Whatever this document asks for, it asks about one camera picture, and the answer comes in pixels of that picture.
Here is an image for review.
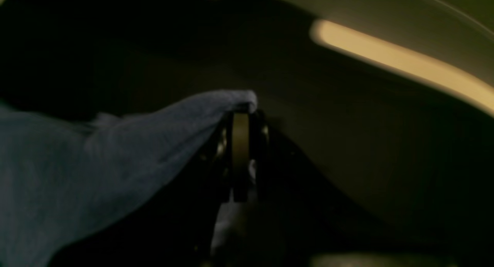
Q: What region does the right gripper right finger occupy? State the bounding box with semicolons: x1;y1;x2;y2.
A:
249;111;386;267

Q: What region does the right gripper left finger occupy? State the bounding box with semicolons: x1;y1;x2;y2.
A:
209;112;251;267

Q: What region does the black table cloth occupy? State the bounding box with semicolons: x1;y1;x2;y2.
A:
1;0;493;267

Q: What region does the light blue t-shirt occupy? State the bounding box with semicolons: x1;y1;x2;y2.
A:
0;91;257;267

